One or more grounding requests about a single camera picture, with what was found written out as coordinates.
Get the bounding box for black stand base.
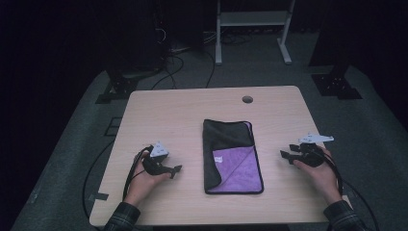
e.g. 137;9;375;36
94;68;140;105
309;64;364;101

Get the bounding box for purple and black cloth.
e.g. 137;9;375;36
202;118;265;195

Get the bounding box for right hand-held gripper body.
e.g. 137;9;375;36
293;133;335;168

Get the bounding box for person's right hand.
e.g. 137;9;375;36
293;153;343;205

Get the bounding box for left hand-held gripper black cable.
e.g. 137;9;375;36
82;144;155;222

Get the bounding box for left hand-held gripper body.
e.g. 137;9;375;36
141;141;171;176

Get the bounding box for white metal stand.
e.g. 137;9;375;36
215;0;296;66

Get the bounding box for person's left hand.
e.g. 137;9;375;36
123;151;171;207

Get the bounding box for black floor cables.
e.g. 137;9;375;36
150;28;253;90

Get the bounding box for right hand-held gripper black cable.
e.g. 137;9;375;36
316;147;381;231

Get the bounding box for grey floor tape strip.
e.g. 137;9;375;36
88;192;110;203

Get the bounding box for hand-held gripper black cable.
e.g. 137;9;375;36
82;144;155;222
316;147;381;231

